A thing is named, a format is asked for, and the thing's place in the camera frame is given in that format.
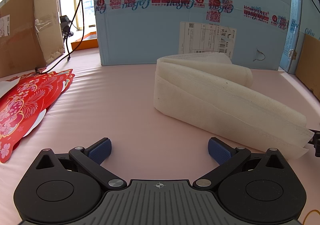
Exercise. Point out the small black device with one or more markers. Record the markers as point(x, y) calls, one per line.
point(65, 24)

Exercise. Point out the orange rubber band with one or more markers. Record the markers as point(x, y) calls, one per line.
point(307, 213)

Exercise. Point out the white fabric shopping bag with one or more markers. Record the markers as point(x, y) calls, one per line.
point(212, 99)

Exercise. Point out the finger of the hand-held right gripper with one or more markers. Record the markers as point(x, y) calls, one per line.
point(317, 143)

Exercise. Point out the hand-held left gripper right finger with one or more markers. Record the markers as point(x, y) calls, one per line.
point(218, 150)

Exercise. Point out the red floral paper decorations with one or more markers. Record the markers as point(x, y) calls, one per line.
point(27, 104)

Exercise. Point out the narrow blue cardboard box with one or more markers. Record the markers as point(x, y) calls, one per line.
point(292, 29)

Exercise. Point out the taped brown cardboard box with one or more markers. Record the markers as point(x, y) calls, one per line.
point(22, 32)

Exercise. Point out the torn brown cardboard box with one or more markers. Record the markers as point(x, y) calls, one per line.
point(310, 64)

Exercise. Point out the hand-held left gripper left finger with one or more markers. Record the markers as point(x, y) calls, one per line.
point(102, 150)

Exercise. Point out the orange flat board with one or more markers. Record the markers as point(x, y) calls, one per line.
point(85, 44)

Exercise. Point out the large blue cardboard box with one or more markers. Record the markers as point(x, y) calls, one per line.
point(155, 34)

